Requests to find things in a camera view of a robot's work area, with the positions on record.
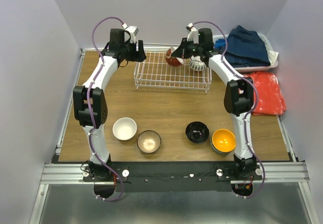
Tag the dark blue cloth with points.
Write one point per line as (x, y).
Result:
(243, 48)

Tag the white bowl red outside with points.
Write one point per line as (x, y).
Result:
(173, 61)

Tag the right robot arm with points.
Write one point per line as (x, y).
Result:
(239, 93)

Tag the brown glossy bowl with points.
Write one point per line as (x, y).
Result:
(148, 141)

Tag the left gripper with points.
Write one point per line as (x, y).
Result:
(139, 56)

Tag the white bowl far left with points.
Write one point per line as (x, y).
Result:
(124, 129)

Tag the aluminium frame rail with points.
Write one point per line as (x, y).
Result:
(275, 172)

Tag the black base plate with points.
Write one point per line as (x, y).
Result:
(127, 177)

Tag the white wire dish rack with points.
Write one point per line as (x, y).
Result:
(156, 72)

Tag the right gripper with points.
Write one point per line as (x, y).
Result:
(181, 52)

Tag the orange bowl blue outside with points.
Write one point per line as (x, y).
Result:
(223, 141)

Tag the black bowl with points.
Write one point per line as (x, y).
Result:
(197, 132)

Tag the white striped bowl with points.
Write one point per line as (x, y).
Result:
(197, 64)

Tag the red white cloth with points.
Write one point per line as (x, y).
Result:
(270, 98)

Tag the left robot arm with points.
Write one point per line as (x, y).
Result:
(90, 107)

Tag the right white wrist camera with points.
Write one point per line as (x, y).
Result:
(192, 32)

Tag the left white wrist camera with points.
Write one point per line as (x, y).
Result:
(131, 31)

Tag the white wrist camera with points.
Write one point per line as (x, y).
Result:
(131, 31)
(192, 32)

